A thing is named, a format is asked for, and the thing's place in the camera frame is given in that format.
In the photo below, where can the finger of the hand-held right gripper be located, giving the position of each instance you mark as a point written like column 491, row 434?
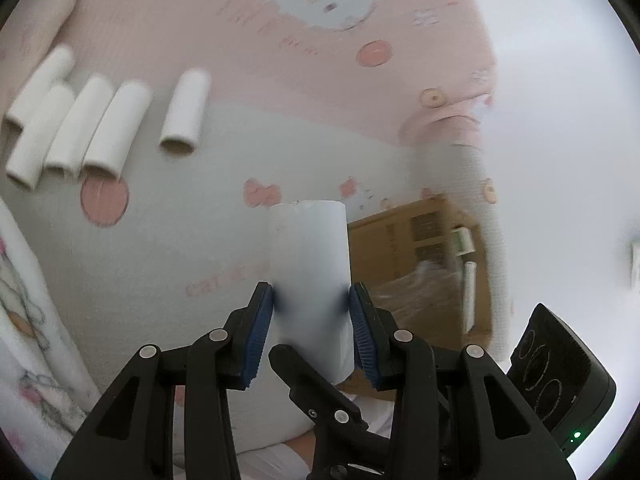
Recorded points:
column 325, row 410

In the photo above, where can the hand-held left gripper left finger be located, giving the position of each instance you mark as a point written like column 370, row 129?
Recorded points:
column 257, row 330

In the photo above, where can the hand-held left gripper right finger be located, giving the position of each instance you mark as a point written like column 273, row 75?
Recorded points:
column 364, row 332

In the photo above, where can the white toilet roll core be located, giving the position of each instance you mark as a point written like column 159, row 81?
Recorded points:
column 310, row 260

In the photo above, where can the brown cardboard box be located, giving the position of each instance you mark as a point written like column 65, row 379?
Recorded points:
column 390, row 245

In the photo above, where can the row of white cardboard tubes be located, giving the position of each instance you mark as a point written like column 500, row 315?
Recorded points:
column 117, row 130

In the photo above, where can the clear plastic wrap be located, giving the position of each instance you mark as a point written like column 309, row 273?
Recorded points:
column 425, row 285

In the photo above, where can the long white paper label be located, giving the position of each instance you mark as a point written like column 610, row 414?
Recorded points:
column 470, row 295

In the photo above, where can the small white paper label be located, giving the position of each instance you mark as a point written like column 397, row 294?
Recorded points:
column 463, row 240

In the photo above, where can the white folded printed blanket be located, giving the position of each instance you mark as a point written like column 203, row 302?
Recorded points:
column 30, row 335

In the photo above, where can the pink cat print blanket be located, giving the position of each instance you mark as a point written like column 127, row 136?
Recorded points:
column 250, row 60

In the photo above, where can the pale pink printed pillow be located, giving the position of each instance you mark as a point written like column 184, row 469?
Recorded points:
column 35, row 10

